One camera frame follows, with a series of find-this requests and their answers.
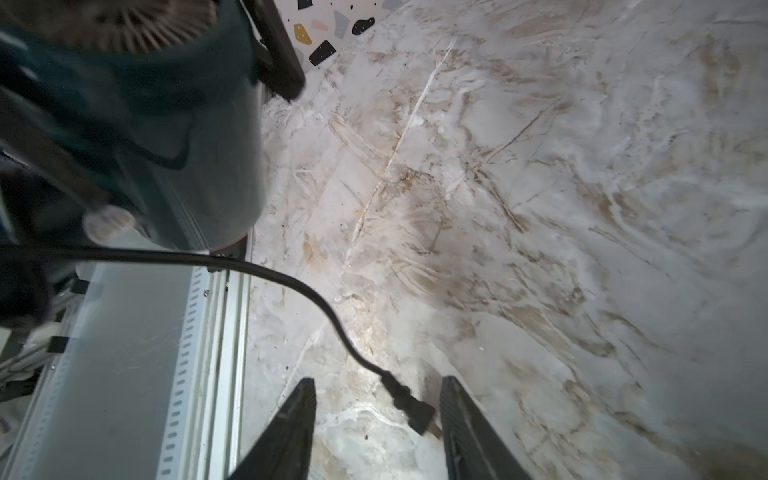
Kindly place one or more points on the green hair dryer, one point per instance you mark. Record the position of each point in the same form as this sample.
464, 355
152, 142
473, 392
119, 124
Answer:
158, 101

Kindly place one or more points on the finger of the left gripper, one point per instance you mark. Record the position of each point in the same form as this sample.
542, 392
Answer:
276, 63

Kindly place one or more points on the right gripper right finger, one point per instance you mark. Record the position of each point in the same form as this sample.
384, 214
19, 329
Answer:
473, 450

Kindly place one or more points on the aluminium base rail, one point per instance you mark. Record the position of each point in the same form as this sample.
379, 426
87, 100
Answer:
145, 380

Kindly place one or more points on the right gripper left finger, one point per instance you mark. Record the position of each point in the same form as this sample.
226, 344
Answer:
283, 451

